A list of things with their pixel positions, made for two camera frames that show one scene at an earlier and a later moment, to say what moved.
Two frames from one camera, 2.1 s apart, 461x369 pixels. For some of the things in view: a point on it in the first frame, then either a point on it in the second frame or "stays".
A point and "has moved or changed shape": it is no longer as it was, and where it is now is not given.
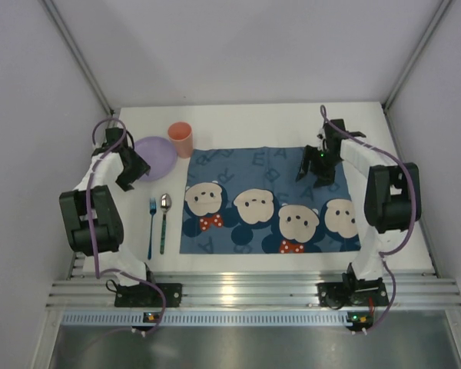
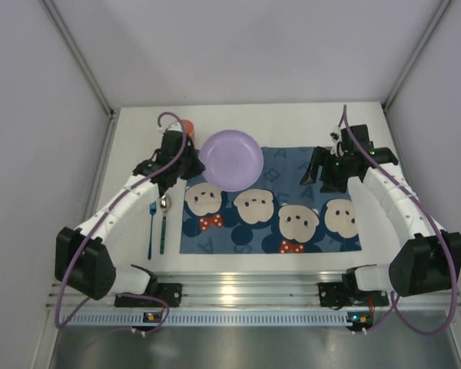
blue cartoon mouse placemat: [249, 200] stays
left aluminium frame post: [79, 55] stays
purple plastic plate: [159, 153] has moved or changed shape
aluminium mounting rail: [257, 290] stays
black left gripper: [134, 169] to [185, 165]
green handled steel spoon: [165, 204] stays
